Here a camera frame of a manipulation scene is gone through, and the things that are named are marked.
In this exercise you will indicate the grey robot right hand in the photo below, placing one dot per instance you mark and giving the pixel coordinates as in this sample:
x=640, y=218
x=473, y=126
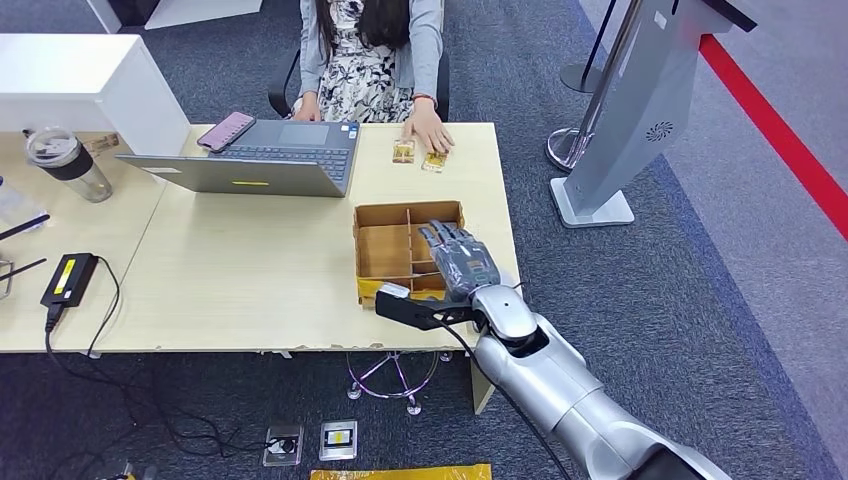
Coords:
x=467, y=262

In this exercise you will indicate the person's left hand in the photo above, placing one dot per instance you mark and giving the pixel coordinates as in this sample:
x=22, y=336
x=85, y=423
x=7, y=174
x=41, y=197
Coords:
x=430, y=126

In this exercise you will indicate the person's right hand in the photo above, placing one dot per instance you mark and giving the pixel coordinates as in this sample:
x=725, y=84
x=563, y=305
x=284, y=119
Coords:
x=308, y=109

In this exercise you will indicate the divided cardboard box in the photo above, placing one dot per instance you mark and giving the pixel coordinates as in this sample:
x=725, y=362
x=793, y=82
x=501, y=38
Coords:
x=381, y=252

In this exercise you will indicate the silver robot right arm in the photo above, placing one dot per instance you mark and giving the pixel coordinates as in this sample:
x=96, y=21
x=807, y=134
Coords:
x=550, y=384

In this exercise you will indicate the person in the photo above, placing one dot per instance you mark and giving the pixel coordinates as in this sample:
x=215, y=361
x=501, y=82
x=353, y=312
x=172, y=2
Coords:
x=424, y=46

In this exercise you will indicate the grey laptop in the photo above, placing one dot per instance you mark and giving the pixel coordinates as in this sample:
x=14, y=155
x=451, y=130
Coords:
x=262, y=175

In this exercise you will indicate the smartphone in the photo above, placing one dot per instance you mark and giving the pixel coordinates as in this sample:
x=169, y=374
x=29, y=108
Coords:
x=225, y=132

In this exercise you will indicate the yellow plastic strip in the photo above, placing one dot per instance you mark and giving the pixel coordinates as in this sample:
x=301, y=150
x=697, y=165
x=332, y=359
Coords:
x=368, y=291

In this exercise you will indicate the pale wooden desk leg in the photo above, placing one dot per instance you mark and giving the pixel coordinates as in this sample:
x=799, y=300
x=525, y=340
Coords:
x=480, y=391

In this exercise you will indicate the white furniture unit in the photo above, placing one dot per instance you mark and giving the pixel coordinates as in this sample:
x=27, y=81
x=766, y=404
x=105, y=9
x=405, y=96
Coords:
x=199, y=10

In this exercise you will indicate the chrome stool base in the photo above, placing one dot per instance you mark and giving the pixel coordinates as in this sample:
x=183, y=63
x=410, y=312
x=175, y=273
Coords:
x=414, y=405

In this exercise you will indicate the small brown packet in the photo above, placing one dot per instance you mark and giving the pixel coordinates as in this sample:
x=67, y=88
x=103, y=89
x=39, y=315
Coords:
x=104, y=143

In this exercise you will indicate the grey kiosk stand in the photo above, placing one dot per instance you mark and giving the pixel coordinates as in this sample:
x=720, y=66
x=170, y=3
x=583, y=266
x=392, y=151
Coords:
x=642, y=86

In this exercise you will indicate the floor socket with yellow label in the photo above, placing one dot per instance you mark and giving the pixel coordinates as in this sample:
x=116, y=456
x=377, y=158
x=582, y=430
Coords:
x=338, y=440

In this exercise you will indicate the yellow plastic bag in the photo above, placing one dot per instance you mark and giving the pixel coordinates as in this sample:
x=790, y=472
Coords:
x=397, y=474

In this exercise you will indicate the clear tumbler with lid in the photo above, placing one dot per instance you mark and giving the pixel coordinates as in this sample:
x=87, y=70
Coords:
x=68, y=166

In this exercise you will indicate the open floor socket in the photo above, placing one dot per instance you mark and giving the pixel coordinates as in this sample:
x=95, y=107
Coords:
x=283, y=446

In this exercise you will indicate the black power adapter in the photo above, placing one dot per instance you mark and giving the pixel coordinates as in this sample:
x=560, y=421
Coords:
x=68, y=279

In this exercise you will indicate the black pen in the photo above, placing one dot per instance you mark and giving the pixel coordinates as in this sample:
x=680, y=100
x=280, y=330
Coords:
x=25, y=268
x=26, y=227

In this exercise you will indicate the clear plastic bag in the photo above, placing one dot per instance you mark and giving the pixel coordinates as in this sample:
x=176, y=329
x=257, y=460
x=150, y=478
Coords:
x=14, y=204

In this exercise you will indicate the grey and yellow floor gadget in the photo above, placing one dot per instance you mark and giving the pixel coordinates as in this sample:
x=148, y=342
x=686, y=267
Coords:
x=122, y=474

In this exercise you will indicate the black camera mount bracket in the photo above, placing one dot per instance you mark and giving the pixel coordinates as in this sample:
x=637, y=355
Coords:
x=411, y=311

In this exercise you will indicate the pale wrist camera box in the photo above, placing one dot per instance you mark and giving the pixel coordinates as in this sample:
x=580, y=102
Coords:
x=395, y=291

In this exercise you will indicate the chrome stanchion post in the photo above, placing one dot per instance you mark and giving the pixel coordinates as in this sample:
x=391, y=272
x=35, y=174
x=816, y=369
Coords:
x=564, y=149

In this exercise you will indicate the black stanchion post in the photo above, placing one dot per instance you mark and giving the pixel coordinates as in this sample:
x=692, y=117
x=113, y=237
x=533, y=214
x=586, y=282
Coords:
x=580, y=79

